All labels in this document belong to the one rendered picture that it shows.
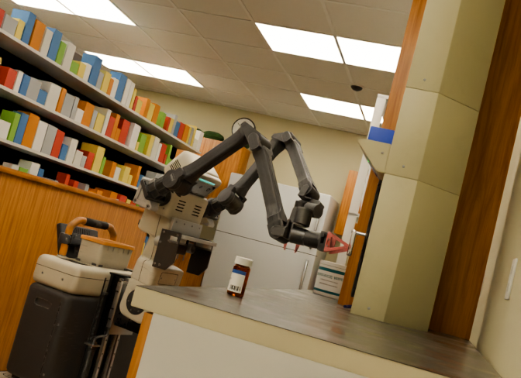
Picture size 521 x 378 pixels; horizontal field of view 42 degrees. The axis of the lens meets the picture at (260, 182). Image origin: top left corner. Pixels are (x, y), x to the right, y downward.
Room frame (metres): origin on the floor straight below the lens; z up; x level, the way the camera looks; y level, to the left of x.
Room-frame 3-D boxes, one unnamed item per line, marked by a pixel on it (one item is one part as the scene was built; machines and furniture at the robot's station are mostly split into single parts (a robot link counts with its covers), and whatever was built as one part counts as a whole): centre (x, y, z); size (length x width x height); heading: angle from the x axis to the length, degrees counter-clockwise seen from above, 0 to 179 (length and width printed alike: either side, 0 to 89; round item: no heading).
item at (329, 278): (3.02, -0.41, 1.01); 0.13 x 0.13 x 0.15
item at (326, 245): (2.28, -0.29, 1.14); 0.09 x 0.07 x 0.07; 75
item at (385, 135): (2.49, -0.40, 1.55); 0.10 x 0.10 x 0.09; 75
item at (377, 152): (2.41, -0.37, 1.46); 0.32 x 0.11 x 0.10; 165
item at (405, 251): (2.36, -0.55, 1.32); 0.32 x 0.25 x 0.77; 165
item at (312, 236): (2.33, -0.23, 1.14); 0.10 x 0.07 x 0.07; 165
